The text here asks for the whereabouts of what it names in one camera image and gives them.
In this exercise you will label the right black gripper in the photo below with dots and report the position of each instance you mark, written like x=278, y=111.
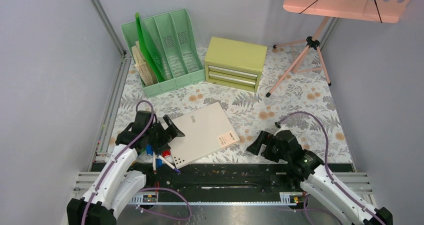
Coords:
x=266, y=138

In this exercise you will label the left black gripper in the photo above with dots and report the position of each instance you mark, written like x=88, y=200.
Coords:
x=171, y=132

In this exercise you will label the white perforated board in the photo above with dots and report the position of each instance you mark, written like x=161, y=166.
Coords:
x=207, y=130

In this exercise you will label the green Treehouse book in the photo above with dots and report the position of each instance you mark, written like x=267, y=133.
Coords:
x=141, y=66

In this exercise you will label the green clip file folder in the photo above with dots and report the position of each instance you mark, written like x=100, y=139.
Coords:
x=149, y=49

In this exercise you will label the purple cartoon book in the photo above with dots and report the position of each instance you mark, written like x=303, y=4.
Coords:
x=155, y=80

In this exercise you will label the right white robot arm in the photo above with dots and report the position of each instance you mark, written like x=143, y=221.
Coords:
x=318, y=180

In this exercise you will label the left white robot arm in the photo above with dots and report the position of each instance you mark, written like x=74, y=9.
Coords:
x=112, y=190

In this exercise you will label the red black stamp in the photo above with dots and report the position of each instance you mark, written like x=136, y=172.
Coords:
x=166, y=154

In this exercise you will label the white blue marker pen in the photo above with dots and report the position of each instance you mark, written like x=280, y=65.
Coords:
x=168, y=164

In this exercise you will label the small blue cap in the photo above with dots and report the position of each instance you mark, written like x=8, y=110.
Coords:
x=149, y=150

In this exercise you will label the white red marker pen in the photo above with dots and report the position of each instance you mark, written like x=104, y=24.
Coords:
x=154, y=162

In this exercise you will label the floral table mat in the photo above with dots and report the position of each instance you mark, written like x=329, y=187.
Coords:
x=303, y=100

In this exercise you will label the yellow-green drawer cabinet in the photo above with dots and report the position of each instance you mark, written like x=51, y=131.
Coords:
x=234, y=63

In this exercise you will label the mint green file organizer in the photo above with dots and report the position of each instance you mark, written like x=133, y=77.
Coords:
x=172, y=34

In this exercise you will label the pink music stand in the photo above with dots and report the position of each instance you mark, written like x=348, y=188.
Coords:
x=382, y=11

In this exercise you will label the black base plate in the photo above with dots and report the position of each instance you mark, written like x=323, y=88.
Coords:
x=223, y=182

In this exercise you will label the aluminium rail frame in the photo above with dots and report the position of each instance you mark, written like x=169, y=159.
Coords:
x=92, y=47

